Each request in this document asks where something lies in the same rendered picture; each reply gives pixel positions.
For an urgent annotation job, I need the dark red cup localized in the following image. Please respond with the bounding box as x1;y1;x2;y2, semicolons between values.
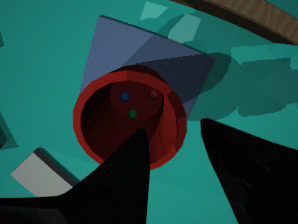
73;64;188;171

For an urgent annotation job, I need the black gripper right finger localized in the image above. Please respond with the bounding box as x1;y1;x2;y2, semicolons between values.
201;119;298;224

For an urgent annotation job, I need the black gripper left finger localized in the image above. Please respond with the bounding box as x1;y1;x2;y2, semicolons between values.
0;128;150;224

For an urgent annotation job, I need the green marble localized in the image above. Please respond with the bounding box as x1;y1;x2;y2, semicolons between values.
128;109;138;120

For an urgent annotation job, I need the blue marble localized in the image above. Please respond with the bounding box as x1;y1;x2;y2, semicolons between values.
120;91;130;101

